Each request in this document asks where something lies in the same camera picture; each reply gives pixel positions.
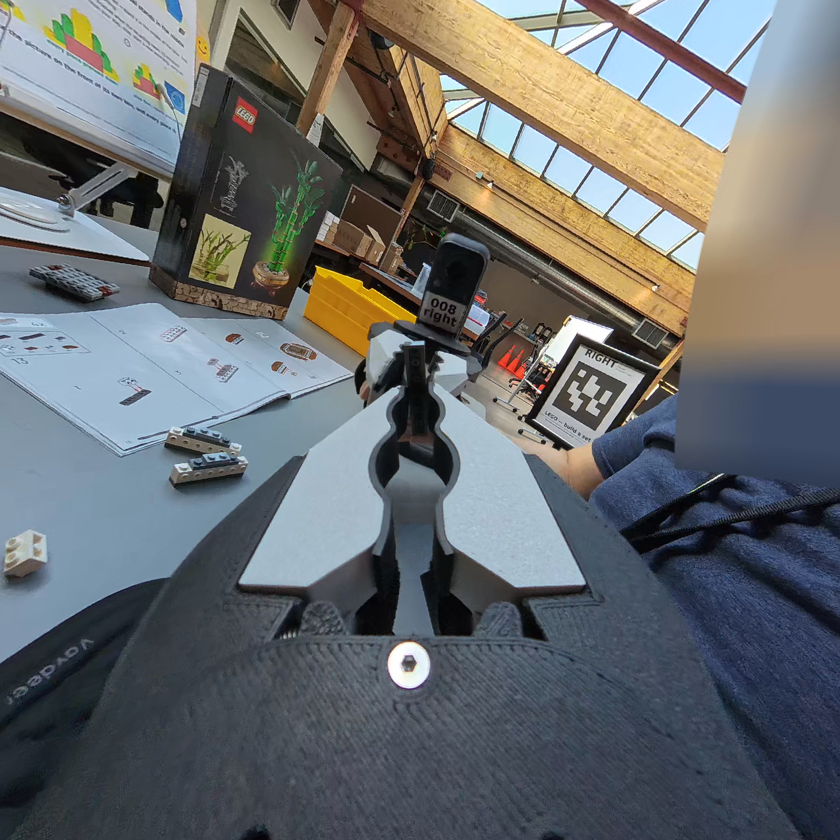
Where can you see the brick picture poster board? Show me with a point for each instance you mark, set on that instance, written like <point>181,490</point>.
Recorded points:
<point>98,65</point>

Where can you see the white instruction booklet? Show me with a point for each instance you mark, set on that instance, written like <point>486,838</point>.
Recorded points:
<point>131,367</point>

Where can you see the orange traffic cone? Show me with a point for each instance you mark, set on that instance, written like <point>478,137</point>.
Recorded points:
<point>505,359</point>
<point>520,362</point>

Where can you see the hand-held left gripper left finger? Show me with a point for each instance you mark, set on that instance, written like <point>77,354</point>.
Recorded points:
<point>315,518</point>

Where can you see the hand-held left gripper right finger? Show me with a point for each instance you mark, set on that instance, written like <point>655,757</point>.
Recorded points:
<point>512,525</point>

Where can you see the large brown panel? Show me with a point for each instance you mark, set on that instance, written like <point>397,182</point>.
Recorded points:
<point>371,203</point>

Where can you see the white and grey brick strip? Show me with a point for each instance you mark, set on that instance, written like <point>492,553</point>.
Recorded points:
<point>210,471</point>
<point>197,441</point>

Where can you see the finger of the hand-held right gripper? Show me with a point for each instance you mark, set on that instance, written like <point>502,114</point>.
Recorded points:
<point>449,374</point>
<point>380,361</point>

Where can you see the yellow plastic bin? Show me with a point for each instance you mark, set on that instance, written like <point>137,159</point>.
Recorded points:
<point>341,308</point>

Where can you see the stack of cardboard boxes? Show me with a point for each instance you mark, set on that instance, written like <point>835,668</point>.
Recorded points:
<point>354,239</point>

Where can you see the black bamboo picture box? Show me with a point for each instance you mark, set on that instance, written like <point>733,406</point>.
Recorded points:
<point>262,197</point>

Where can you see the person's right hand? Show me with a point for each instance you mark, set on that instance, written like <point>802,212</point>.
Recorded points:
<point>364,392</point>

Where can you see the white stand base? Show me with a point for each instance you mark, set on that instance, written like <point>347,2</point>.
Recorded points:
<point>98,239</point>

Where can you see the small white toy brick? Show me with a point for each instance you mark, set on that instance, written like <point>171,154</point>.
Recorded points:
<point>25,558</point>

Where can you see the black bumpy wrist rest pad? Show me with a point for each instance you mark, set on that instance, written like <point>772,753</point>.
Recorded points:
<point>46,663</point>

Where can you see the black framed marker sign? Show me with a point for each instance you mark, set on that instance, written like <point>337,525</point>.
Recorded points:
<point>594,394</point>

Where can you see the silver duct pipe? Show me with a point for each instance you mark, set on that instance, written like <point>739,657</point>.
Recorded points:
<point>558,269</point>

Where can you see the white flip chart board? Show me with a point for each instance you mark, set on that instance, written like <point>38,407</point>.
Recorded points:
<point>577,331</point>

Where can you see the white wall vent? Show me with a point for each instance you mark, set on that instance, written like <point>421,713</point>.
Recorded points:
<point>651,333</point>
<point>443,208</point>

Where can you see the yellow smiley sticker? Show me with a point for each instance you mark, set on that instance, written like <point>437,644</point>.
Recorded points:
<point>203,47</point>

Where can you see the person's right forearm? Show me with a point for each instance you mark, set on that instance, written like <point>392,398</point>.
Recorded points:
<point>577,469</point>

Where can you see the flat grey brick base assembly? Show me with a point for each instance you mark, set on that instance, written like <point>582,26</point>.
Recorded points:
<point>72,282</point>

